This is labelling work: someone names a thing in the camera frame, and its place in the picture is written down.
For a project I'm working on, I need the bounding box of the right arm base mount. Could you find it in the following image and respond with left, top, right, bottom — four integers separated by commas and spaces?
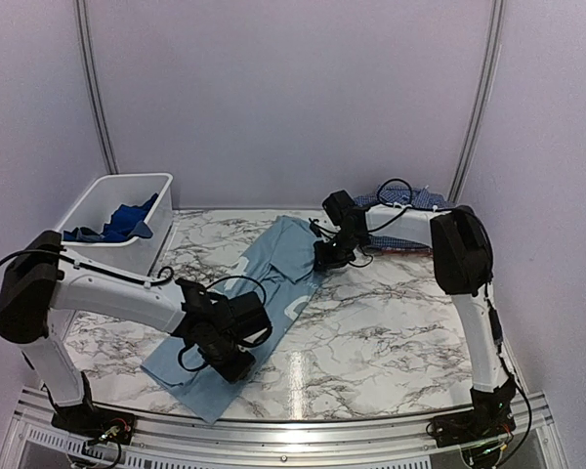
426, 382, 517, 448

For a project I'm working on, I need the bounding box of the white plastic laundry bin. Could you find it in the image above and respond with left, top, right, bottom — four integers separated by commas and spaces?
57, 173, 173, 275

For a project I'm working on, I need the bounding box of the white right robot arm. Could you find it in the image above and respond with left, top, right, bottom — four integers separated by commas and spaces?
314, 190, 517, 397

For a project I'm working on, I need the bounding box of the blue checked shirt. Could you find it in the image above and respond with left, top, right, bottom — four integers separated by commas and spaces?
354, 181, 454, 252

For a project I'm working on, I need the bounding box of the left wall aluminium post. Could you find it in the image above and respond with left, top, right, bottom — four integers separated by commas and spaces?
73, 0, 119, 175

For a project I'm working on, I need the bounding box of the aluminium front frame rail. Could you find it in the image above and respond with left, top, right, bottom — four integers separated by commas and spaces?
0, 385, 572, 469

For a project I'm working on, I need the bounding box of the light blue garment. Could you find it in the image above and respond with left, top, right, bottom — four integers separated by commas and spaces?
142, 216, 322, 424

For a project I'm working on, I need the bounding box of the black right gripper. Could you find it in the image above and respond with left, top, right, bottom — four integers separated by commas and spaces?
314, 230, 365, 270

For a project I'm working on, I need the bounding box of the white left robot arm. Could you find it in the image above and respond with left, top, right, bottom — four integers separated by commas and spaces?
0, 231, 273, 435

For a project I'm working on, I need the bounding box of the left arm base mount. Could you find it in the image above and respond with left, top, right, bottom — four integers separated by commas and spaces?
51, 404, 136, 445

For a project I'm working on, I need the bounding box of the dark blue garment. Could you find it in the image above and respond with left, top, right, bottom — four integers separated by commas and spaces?
63, 193, 158, 243

